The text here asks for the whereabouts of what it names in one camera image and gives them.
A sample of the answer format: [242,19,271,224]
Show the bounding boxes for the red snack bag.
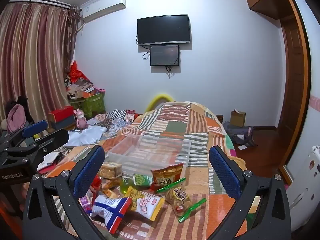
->
[150,162,184,192]

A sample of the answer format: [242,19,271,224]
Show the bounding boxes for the striped patchwork blanket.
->
[37,101,250,240]

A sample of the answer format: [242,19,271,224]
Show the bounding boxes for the white cabinet with stickers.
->
[284,90,320,232]

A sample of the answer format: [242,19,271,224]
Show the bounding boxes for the small cardboard box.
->
[230,109,247,128]

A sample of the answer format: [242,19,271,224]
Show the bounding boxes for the pink knitted hat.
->
[6,104,26,133]

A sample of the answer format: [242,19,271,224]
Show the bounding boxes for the orange rice cracker packet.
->
[100,179,121,198]

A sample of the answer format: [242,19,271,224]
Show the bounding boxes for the clear cookie packet green clips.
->
[156,177,208,223]

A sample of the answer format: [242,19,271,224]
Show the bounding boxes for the white cloth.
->
[65,125,108,147]

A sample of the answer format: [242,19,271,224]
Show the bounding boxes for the black wall television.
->
[137,14,192,47]

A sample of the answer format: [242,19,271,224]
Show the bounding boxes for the clear plastic container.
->
[104,132,209,178]

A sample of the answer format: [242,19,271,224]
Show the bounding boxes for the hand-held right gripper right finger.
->
[208,145,292,240]

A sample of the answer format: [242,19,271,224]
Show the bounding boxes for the yellow foam tube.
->
[145,94,177,113]

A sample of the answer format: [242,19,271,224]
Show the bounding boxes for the blue white snack bag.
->
[89,194,133,235]

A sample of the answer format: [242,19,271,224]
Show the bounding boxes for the grey bag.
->
[222,121,257,147]

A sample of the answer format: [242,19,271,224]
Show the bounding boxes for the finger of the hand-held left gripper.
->
[4,129,70,156]
[0,120,49,151]

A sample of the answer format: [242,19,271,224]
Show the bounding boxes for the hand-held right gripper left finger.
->
[22,145,106,240]

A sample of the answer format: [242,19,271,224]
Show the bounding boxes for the green jelly cup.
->
[119,177,137,195]

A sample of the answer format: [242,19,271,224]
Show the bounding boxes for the white air conditioner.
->
[80,0,127,23]

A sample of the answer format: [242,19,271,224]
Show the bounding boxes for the green pea packet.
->
[133,173,153,187]

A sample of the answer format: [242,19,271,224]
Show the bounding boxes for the green cardboard box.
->
[70,92,107,119]

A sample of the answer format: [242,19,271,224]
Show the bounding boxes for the yellow white snack packet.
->
[124,186,166,222]

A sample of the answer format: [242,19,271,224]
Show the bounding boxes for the small black monitor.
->
[149,44,181,67]

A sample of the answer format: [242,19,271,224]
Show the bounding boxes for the dark flat box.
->
[49,119,77,131]

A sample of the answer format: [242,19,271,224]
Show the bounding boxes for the purple label cake packet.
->
[79,189,94,214]

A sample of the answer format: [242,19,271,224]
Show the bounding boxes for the pile of papers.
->
[37,150,61,173]

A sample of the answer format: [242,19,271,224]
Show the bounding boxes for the striped brown curtain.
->
[0,1,81,130]

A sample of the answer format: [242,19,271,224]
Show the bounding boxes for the wooden door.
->
[275,15,312,180]

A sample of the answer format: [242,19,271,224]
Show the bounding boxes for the pink rabbit toy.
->
[73,108,88,130]

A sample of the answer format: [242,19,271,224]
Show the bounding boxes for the checkered patterned cloth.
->
[95,109,137,131]

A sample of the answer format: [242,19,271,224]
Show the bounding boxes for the red flat box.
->
[48,106,81,124]

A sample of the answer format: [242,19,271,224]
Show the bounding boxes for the red plastic bag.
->
[69,61,87,83]

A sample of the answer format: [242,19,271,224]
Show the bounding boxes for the brown bread packet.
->
[97,161,123,180]

